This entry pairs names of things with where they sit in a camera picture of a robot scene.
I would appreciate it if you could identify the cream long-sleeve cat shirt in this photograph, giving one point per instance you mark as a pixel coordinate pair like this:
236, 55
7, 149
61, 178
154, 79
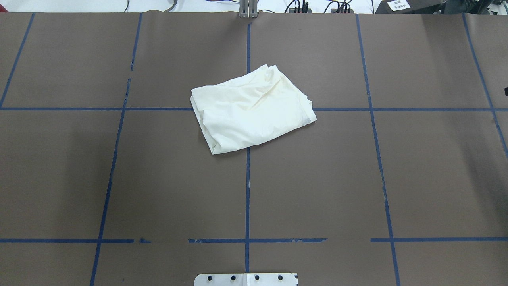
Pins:
250, 110

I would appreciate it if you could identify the black box with label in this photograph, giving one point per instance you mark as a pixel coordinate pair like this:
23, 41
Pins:
411, 7

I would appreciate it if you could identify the aluminium frame post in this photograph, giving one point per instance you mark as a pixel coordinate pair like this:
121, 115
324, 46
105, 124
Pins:
248, 8

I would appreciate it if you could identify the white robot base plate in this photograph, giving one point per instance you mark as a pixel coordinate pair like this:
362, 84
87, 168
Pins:
247, 279

